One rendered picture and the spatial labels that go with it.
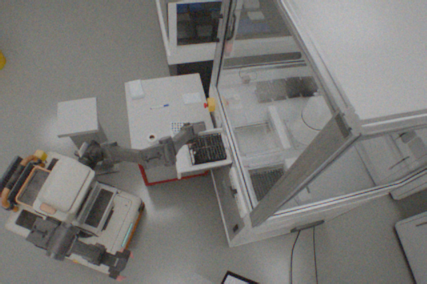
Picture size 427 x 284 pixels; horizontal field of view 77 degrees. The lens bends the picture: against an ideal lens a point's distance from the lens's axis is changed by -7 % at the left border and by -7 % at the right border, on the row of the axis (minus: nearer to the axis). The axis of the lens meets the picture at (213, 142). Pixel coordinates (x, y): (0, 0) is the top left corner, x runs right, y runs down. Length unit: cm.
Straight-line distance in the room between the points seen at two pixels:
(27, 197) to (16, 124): 159
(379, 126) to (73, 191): 113
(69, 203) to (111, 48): 263
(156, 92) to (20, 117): 167
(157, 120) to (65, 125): 64
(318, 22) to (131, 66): 271
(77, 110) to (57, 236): 139
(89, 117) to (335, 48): 171
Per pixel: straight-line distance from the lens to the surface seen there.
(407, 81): 96
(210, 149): 180
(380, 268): 306
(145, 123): 206
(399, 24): 115
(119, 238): 230
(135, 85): 221
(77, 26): 409
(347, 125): 71
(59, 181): 129
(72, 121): 219
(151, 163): 110
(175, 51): 222
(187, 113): 209
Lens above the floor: 250
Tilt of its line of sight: 62 degrees down
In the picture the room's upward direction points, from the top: 12 degrees clockwise
